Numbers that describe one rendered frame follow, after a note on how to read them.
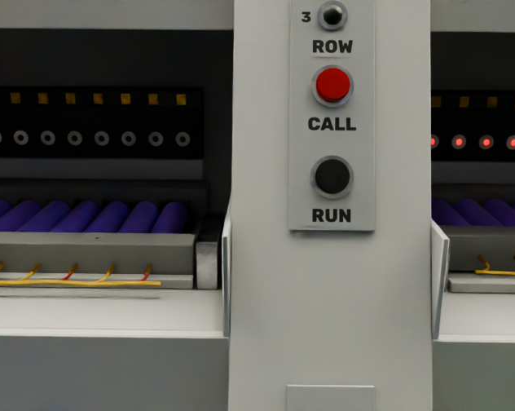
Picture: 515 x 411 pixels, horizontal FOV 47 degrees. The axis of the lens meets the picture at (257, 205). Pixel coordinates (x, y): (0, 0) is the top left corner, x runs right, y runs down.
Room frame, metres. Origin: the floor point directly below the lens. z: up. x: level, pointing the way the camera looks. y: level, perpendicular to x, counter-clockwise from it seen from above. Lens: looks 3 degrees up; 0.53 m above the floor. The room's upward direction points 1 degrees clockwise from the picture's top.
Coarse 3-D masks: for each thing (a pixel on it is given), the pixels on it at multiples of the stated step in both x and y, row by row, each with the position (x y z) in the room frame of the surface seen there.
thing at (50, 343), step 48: (0, 288) 0.32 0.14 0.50; (48, 288) 0.32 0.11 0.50; (96, 288) 0.32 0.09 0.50; (0, 336) 0.28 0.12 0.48; (48, 336) 0.28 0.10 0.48; (96, 336) 0.28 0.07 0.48; (144, 336) 0.28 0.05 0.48; (192, 336) 0.28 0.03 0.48; (0, 384) 0.29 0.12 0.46; (48, 384) 0.29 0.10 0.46; (96, 384) 0.29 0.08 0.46; (144, 384) 0.29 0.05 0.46; (192, 384) 0.29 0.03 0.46
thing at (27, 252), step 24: (0, 240) 0.33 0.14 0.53; (24, 240) 0.33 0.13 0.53; (48, 240) 0.33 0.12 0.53; (72, 240) 0.33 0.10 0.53; (96, 240) 0.33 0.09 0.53; (120, 240) 0.33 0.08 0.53; (144, 240) 0.33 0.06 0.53; (168, 240) 0.33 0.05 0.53; (192, 240) 0.33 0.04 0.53; (0, 264) 0.32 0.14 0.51; (24, 264) 0.33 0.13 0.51; (48, 264) 0.33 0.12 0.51; (72, 264) 0.33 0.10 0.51; (96, 264) 0.33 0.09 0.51; (120, 264) 0.33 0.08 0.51; (144, 264) 0.32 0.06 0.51; (168, 264) 0.32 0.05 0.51; (192, 264) 0.32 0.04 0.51
